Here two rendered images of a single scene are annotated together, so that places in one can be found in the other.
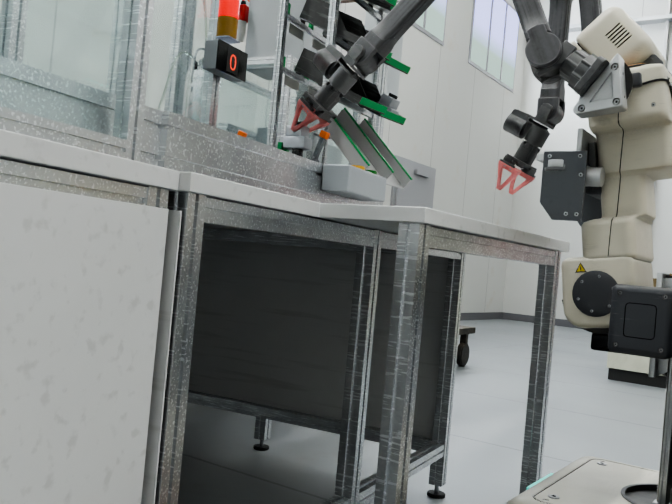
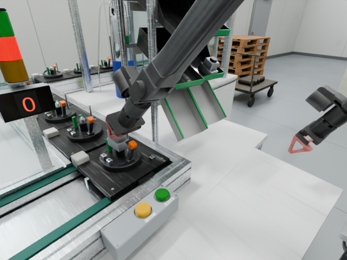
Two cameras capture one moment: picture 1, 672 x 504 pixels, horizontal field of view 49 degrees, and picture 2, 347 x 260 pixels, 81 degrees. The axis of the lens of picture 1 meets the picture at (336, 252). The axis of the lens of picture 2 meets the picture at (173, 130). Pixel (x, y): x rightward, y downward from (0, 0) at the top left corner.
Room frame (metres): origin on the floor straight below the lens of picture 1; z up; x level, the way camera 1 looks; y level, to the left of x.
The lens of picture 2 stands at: (1.39, -0.20, 1.40)
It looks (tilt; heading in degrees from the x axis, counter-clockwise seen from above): 29 degrees down; 15
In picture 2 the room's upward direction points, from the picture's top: 1 degrees clockwise
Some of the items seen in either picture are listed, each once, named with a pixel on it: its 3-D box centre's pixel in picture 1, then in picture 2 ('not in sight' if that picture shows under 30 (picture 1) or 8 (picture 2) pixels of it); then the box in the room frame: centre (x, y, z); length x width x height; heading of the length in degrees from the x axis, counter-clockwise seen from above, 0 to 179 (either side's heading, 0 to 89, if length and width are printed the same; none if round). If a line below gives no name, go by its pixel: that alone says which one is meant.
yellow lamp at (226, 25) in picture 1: (227, 28); (14, 69); (1.78, 0.31, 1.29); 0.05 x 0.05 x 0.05
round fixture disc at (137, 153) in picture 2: not in sight; (121, 157); (1.89, 0.12, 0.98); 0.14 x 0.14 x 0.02
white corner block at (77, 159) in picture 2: not in sight; (80, 160); (1.85, 0.25, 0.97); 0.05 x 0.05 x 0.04; 63
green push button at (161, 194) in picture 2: not in sight; (161, 195); (1.78, -0.06, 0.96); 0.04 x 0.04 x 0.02
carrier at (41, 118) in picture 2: not in sight; (58, 109); (2.12, 0.57, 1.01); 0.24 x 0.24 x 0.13; 63
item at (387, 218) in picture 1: (384, 227); (189, 195); (1.91, -0.12, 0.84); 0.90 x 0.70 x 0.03; 146
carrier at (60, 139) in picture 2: not in sight; (83, 125); (2.01, 0.35, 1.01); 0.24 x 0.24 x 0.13; 63
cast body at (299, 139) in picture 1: (295, 135); (115, 135); (1.90, 0.13, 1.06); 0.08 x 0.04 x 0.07; 63
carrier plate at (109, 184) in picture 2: not in sight; (121, 161); (1.89, 0.12, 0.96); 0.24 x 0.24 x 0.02; 63
